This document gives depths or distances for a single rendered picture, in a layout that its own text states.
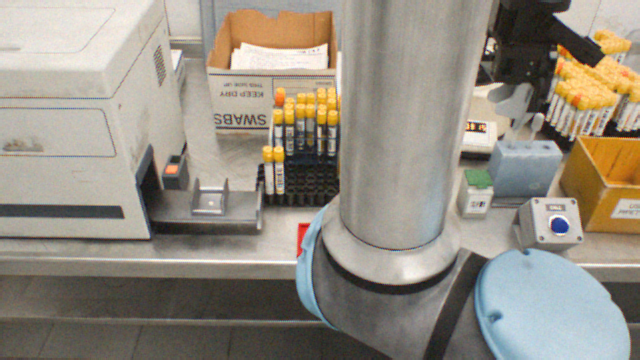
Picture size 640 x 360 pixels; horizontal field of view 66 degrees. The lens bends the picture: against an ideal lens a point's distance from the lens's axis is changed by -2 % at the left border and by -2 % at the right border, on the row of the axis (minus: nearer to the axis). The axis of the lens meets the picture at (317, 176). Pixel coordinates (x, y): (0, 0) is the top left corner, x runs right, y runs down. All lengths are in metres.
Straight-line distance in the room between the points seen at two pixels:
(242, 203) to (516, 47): 0.46
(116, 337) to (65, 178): 1.11
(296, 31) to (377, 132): 0.90
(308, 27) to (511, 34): 0.57
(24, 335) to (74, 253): 1.13
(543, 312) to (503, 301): 0.03
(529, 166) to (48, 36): 0.74
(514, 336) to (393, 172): 0.15
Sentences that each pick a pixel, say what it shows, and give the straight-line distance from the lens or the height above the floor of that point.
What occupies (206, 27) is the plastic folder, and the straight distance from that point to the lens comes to 1.27.
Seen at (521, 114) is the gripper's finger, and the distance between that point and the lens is 0.81.
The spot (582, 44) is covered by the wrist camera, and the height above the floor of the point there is 1.17.
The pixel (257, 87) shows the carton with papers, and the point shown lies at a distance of 0.95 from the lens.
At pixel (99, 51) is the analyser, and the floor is 1.17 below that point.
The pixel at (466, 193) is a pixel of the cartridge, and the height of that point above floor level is 0.92.
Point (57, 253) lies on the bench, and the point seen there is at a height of 0.87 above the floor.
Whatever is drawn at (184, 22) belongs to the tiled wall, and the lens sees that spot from 1.31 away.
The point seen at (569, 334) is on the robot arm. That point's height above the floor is 1.14.
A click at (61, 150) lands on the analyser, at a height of 1.05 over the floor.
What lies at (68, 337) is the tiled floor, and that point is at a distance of 1.89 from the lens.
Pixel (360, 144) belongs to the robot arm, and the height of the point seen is 1.26.
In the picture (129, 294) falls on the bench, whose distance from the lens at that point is 1.57.
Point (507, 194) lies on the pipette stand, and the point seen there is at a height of 0.89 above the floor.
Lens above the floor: 1.45
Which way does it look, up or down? 39 degrees down
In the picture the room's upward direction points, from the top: 1 degrees clockwise
